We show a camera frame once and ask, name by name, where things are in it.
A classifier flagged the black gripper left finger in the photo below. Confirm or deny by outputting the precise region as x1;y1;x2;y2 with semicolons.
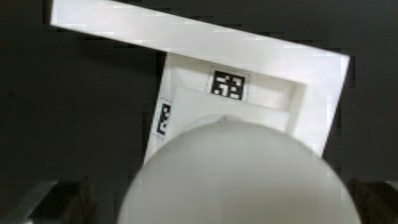
0;179;103;224

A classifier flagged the white lamp bulb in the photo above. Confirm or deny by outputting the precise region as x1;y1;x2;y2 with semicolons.
117;117;361;224

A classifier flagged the white lamp base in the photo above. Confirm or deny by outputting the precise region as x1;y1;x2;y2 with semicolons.
146;54;304;156

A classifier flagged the white front fence wall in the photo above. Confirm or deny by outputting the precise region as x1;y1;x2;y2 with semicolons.
50;0;348;69

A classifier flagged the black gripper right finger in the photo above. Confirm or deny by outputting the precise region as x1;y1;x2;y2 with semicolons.
348;179;398;224

